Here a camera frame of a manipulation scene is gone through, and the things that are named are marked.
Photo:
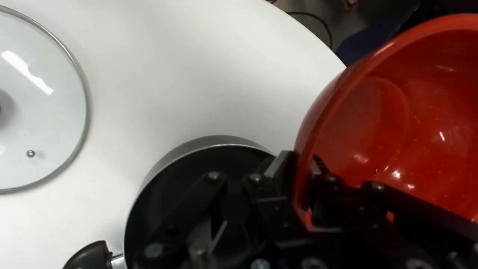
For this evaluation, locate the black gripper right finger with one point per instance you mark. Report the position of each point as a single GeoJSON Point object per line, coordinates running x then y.
{"type": "Point", "coordinates": [378, 214]}

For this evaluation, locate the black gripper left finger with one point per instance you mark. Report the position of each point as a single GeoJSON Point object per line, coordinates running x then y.
{"type": "Point", "coordinates": [277, 184]}

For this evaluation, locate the orange plastic bowl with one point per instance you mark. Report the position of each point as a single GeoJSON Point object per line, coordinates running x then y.
{"type": "Point", "coordinates": [407, 124]}

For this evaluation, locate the black cooking pot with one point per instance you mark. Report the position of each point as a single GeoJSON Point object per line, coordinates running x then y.
{"type": "Point", "coordinates": [164, 199]}

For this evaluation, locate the dark blue chair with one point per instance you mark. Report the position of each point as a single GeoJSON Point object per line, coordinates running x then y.
{"type": "Point", "coordinates": [367, 45]}

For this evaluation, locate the glass pot lid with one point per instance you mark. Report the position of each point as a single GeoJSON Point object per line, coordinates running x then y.
{"type": "Point", "coordinates": [44, 124]}

